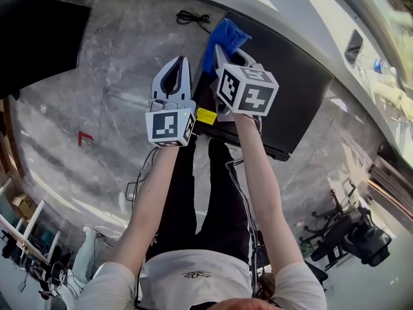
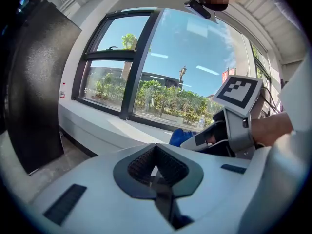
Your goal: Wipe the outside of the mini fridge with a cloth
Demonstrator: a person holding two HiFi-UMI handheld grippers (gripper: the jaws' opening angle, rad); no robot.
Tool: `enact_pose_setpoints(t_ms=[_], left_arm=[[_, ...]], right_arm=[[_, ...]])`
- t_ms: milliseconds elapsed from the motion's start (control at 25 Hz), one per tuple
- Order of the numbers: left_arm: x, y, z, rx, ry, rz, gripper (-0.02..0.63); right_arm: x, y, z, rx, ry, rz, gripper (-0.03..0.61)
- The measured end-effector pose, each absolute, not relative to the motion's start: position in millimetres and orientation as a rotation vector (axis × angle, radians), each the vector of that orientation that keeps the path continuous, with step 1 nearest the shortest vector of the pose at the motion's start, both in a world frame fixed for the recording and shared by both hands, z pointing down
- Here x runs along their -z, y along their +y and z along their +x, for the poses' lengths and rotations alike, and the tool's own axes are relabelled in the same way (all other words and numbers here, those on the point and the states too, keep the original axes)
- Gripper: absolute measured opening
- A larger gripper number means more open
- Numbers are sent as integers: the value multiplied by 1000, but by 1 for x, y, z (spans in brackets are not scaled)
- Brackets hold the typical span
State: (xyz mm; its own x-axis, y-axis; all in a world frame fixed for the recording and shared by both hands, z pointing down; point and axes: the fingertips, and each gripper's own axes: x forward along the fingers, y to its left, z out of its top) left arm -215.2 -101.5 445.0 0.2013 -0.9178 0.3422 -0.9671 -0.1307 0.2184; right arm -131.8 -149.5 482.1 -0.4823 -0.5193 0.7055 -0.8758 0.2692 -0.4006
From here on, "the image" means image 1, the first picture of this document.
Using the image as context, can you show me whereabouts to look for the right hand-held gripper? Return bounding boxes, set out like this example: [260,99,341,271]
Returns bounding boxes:
[210,44,279,122]

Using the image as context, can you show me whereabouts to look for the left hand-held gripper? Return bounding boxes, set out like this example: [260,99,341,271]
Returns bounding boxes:
[145,56,197,148]

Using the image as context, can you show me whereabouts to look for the blue cloth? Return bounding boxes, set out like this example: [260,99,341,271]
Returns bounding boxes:
[201,17,252,78]

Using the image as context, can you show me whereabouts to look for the person's right forearm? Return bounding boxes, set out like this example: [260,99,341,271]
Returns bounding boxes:
[232,111,307,273]

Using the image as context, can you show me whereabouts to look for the person's left forearm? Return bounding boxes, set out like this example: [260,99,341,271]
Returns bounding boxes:
[108,145,180,277]

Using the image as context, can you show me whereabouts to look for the yellow warning sticker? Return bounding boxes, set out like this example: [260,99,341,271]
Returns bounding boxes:
[196,107,217,125]

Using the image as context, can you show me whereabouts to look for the black smartphone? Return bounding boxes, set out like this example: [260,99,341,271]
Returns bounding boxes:
[343,29,365,65]

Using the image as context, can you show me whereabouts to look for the black striped trousers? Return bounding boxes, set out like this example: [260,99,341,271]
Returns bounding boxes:
[145,134,253,266]

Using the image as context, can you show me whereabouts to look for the tall black cabinet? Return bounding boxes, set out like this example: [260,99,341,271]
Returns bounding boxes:
[0,0,92,100]

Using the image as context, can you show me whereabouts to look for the clear water bottle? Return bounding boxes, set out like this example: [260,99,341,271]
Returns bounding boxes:
[356,54,398,78]

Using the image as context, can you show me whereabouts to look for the cream cloth bag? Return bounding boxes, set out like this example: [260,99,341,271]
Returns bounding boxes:
[372,81,413,124]

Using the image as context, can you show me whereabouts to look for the wooden steps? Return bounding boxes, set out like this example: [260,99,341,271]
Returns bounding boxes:
[0,97,26,190]

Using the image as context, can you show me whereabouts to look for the cardboard box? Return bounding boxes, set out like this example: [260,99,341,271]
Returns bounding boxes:
[12,192,39,220]

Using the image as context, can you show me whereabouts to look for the leaning wooden boards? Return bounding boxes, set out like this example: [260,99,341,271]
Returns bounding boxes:
[367,160,413,219]

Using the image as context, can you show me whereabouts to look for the small green box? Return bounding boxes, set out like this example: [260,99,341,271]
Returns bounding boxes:
[300,240,316,258]

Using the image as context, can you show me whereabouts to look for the white T-shirt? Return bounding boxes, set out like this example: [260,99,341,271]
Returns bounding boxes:
[74,249,328,310]

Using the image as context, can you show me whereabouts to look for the black floor power cable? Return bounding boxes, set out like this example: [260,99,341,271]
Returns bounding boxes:
[176,10,214,35]

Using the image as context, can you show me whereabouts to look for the white table frame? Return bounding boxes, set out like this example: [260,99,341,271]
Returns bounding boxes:
[0,198,63,266]

